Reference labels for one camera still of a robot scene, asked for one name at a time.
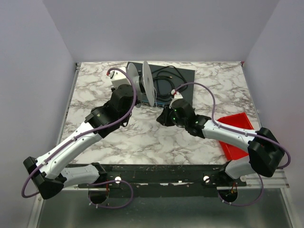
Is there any grey cable spool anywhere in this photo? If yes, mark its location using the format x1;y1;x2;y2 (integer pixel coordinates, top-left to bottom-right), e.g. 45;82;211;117
126;61;156;107

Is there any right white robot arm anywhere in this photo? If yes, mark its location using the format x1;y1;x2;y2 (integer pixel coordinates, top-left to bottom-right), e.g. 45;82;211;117
156;99;285;180

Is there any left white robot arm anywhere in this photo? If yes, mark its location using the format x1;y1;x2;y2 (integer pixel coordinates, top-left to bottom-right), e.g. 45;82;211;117
23;84;136;200

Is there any red plastic tray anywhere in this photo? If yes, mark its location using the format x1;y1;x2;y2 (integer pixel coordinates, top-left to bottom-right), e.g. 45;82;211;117
216;113;256;161

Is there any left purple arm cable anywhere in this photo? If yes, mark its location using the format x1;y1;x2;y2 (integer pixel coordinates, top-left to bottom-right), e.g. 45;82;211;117
21;67;138;199

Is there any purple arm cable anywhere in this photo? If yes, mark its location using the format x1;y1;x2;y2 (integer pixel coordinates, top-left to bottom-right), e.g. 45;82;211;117
172;82;292;169
21;67;138;199

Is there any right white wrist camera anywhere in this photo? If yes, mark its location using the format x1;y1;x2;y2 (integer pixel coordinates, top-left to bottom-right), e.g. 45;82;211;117
171;89;183;100

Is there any black USB cable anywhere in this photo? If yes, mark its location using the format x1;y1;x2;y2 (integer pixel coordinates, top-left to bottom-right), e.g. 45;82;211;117
152;66;188;99

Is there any dark network switch box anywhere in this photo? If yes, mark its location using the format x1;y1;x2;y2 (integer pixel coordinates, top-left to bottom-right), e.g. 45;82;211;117
125;61;196;107

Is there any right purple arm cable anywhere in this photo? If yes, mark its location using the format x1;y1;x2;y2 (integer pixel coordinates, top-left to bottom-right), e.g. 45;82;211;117
172;82;292;169

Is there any aluminium frame rail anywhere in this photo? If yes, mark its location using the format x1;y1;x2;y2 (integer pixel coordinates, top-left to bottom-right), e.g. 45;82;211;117
55;62;82;146

